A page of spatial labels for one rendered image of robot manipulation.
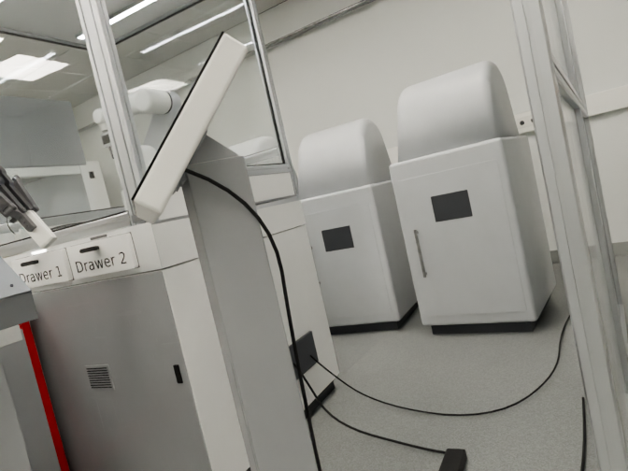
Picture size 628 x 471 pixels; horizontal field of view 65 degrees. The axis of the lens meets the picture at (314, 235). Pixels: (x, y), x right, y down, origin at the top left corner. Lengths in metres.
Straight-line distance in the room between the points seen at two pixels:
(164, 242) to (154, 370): 0.41
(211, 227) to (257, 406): 0.37
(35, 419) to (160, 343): 0.62
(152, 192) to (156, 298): 0.83
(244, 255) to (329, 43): 3.96
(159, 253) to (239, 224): 0.59
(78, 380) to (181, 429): 0.47
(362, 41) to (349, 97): 0.49
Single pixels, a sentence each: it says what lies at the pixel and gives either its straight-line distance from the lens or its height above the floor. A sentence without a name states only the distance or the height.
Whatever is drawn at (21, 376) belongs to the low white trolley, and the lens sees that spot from 2.04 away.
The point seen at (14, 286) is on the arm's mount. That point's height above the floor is 0.85.
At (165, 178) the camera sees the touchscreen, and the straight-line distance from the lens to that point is 0.80.
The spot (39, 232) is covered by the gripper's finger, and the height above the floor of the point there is 0.95.
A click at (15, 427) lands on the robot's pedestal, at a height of 0.51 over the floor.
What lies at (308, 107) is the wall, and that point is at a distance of 4.88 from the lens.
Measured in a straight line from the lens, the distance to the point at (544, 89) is 0.83.
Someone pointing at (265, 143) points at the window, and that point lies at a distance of 2.19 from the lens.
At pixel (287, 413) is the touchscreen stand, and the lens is 1.07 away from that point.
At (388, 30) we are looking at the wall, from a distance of 4.60.
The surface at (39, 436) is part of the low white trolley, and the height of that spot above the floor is 0.30.
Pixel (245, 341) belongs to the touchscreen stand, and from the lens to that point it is 1.01.
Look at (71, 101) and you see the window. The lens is 1.78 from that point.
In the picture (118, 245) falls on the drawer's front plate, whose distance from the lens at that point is 1.63.
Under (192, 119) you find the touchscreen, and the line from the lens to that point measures 0.82.
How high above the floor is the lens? 0.90
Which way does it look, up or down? 4 degrees down
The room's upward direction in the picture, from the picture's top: 13 degrees counter-clockwise
